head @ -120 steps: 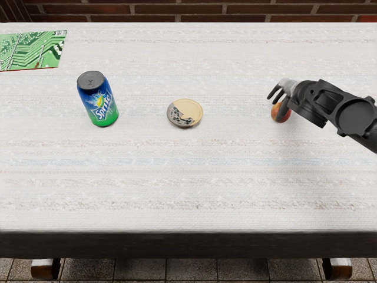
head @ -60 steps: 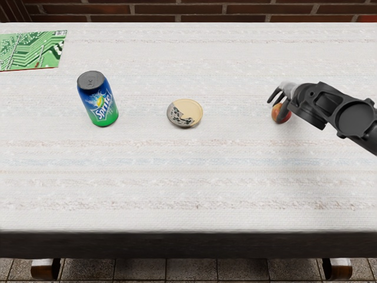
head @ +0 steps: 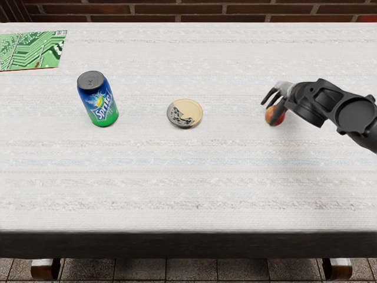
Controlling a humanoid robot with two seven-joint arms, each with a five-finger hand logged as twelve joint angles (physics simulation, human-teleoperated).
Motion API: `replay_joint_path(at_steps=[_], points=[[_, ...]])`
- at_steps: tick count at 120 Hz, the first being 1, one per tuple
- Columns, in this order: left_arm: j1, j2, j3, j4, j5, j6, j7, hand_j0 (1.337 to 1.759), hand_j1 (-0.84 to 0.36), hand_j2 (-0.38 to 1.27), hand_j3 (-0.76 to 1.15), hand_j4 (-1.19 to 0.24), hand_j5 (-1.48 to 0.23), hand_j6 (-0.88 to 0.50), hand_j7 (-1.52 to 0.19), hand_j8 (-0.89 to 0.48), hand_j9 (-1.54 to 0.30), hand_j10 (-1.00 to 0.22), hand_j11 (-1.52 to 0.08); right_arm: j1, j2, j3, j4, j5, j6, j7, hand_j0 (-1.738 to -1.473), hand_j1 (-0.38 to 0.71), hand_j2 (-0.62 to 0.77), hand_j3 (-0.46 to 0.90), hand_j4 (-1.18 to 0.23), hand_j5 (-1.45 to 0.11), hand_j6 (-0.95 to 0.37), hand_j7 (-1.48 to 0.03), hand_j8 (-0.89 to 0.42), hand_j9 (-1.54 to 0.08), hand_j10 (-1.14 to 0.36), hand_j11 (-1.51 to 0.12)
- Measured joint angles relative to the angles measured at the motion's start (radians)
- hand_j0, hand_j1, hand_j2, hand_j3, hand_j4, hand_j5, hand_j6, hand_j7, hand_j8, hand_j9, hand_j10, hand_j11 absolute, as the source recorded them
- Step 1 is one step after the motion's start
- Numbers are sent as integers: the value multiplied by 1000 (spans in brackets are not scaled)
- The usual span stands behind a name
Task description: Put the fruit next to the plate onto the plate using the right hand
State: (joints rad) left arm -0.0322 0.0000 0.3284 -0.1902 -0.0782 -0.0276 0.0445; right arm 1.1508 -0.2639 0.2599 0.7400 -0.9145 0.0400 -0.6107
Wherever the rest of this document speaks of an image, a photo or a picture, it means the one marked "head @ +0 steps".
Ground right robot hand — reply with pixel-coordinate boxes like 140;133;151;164
260;81;295;125

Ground green circuit pattern book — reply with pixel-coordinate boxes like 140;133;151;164
0;30;68;73

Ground green blue soda can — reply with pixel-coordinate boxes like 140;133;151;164
77;70;119;128

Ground red yellow round fruit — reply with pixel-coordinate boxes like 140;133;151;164
264;104;286;127

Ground small beige patterned plate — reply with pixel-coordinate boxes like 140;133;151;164
166;98;204;129

